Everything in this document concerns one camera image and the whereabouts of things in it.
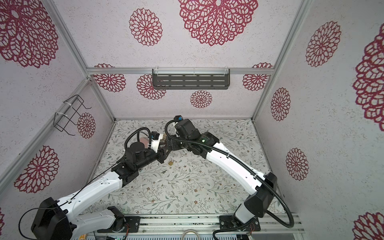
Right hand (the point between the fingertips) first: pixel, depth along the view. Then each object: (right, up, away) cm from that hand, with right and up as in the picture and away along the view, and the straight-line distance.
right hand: (171, 137), depth 71 cm
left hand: (-1, -5, +5) cm, 7 cm away
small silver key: (-7, -22, +21) cm, 31 cm away
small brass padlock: (-4, -17, +24) cm, 29 cm away
